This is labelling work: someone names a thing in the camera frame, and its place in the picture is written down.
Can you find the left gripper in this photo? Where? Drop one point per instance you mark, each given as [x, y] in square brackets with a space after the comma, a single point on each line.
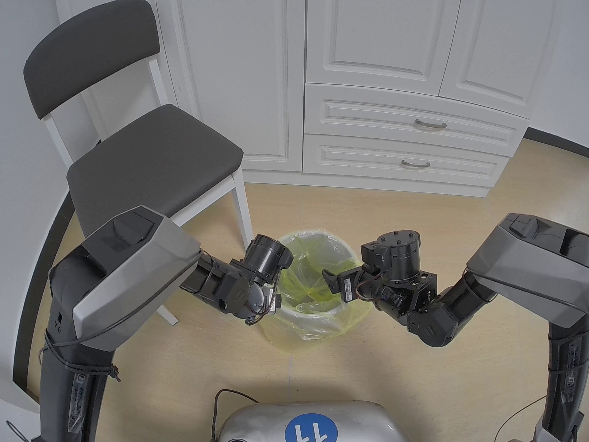
[257, 304]

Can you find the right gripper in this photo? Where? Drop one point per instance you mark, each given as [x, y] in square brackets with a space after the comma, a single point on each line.
[356, 286]

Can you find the yellow plastic bag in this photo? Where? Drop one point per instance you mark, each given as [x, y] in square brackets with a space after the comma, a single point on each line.
[313, 283]

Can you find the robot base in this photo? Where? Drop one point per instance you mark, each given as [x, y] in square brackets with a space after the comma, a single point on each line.
[313, 421]

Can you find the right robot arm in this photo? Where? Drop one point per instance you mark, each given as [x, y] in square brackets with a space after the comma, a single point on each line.
[520, 270]

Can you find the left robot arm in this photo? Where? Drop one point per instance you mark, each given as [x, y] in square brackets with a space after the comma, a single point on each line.
[133, 270]

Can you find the white trash bin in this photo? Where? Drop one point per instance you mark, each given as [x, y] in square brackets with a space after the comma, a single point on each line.
[313, 320]

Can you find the grey and white chair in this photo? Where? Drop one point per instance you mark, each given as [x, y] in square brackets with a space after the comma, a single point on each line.
[152, 168]

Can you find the white wardrobe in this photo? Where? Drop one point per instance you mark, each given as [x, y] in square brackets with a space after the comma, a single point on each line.
[377, 39]

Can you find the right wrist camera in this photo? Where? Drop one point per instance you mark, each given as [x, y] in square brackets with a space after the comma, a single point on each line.
[372, 256]

